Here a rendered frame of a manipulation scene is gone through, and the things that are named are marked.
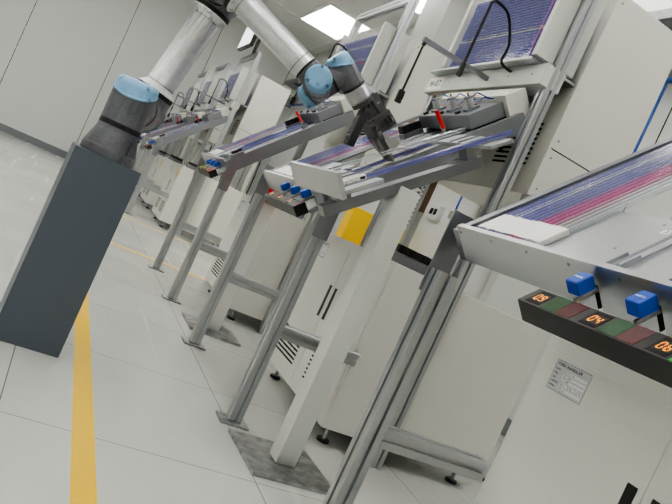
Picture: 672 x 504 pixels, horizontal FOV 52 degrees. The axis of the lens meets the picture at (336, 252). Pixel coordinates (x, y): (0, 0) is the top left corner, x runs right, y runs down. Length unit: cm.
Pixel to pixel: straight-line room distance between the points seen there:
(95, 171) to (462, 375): 131
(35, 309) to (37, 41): 891
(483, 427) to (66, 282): 142
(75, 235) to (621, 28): 181
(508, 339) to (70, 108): 897
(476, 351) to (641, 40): 117
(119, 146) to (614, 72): 159
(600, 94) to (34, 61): 910
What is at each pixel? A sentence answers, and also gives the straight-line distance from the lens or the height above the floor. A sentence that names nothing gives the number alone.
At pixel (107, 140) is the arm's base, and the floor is 59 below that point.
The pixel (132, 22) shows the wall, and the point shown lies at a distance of 1079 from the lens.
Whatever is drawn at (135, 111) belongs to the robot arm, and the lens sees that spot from 195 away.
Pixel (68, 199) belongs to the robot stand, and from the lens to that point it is 192.
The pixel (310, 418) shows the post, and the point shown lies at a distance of 186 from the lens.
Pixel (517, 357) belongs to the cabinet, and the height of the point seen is 50.
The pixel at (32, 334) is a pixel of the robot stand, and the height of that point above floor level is 4.
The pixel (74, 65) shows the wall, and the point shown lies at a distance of 1070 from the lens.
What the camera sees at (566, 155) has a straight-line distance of 239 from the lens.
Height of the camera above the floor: 62
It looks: 1 degrees down
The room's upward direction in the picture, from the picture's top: 25 degrees clockwise
